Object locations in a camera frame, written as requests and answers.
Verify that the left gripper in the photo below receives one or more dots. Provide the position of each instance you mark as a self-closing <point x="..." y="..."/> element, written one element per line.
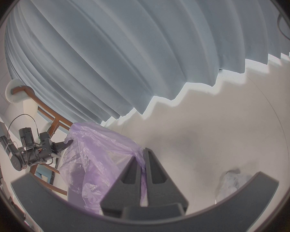
<point x="42" y="155"/>

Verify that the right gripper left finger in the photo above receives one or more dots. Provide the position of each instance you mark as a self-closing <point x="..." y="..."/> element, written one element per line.
<point x="117" y="197"/>

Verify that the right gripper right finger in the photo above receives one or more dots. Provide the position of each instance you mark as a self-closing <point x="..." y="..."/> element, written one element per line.
<point x="168" y="195"/>

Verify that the purple plastic bag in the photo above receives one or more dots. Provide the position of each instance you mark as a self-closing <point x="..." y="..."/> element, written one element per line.
<point x="96" y="153"/>

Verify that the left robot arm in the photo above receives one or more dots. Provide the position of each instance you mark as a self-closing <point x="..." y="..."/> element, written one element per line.
<point x="17" y="159"/>

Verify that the crumpled white paper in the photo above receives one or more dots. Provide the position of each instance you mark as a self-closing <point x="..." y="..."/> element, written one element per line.
<point x="233" y="184"/>

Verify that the pale blue curtain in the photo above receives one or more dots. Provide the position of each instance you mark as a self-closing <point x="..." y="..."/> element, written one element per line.
<point x="111" y="45"/>

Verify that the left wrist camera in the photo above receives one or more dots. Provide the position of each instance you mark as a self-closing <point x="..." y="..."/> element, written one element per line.
<point x="44" y="140"/>

